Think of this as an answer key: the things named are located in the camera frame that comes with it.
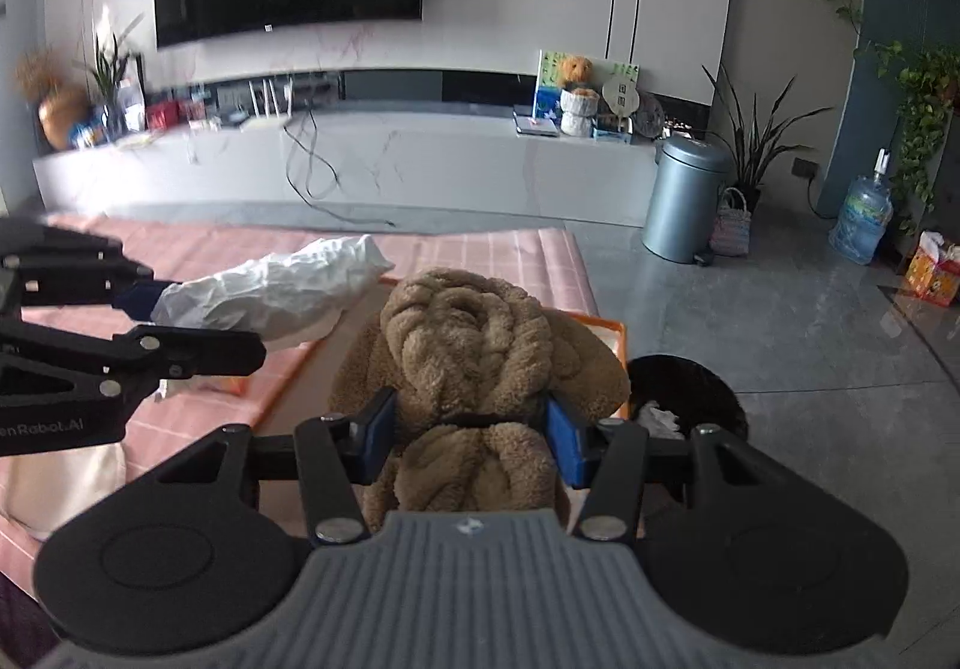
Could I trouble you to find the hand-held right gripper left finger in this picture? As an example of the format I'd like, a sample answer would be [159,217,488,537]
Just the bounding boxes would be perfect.
[154,388,398,548]

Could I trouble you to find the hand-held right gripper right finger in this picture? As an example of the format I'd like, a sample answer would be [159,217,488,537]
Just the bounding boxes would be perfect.
[545,397,807,541]

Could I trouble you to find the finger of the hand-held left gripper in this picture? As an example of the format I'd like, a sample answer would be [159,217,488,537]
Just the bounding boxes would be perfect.
[0,217,172,325]
[0,320,268,394]

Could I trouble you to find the white crinkled cloth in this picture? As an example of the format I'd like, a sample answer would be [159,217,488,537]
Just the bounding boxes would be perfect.
[150,234,395,347]

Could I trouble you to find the orange tray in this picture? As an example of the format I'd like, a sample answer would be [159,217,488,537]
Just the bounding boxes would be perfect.
[161,275,629,415]

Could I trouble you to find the brown plush towel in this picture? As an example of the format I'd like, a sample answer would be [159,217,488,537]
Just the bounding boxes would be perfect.
[328,268,631,512]

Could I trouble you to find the cream cloth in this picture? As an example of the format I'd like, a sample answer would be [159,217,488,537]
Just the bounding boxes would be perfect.
[11,445,128,539]

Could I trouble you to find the white crumpled paper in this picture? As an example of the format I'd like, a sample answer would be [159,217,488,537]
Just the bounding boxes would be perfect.
[637,401,683,434]

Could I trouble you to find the black round bin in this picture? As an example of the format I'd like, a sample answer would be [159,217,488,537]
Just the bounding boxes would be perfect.
[626,354,749,490]

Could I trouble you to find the gold vase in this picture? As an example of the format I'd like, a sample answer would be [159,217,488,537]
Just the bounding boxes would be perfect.
[37,85,91,151]

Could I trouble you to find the person's purple clothing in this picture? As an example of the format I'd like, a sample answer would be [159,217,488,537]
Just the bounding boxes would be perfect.
[0,564,53,669]

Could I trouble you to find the green plant in glass vase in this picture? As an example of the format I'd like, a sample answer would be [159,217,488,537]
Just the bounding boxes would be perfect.
[75,15,147,141]

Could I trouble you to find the white router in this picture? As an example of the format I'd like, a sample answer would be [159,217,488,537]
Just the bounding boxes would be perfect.
[241,76,297,131]

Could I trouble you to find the dried yellow flowers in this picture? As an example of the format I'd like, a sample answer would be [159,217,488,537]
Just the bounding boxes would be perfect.
[15,48,72,104]

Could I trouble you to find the grey trash can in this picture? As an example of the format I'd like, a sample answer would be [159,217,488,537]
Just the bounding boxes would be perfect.
[641,135,734,265]

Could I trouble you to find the woven basket bag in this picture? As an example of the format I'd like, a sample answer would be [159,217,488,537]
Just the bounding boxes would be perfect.
[709,187,752,257]

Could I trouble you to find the white marble television console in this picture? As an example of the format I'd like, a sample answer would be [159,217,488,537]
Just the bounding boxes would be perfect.
[34,106,672,227]

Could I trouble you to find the grey round plate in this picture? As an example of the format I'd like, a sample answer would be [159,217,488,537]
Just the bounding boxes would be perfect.
[634,93,667,141]

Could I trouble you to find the bear toy in white basket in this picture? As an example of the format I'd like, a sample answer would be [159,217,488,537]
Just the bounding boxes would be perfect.
[559,55,599,136]

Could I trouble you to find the long-leaved potted plant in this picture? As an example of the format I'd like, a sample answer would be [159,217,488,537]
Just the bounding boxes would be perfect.
[701,65,833,212]

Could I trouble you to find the round paper fan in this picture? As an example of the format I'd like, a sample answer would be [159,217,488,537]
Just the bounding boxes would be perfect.
[602,76,638,119]

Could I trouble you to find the green picture book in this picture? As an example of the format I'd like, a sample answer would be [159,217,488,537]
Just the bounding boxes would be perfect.
[531,48,642,130]

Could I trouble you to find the water bottle with pump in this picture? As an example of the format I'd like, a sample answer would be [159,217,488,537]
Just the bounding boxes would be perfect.
[829,148,895,265]

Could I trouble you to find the orange tissue box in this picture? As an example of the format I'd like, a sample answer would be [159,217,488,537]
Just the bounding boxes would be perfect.
[904,230,960,306]

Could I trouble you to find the leafy vine plant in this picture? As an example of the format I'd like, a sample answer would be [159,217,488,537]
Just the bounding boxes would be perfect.
[855,39,960,235]

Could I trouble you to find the black cable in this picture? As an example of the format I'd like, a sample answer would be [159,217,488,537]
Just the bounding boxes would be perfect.
[283,106,395,227]

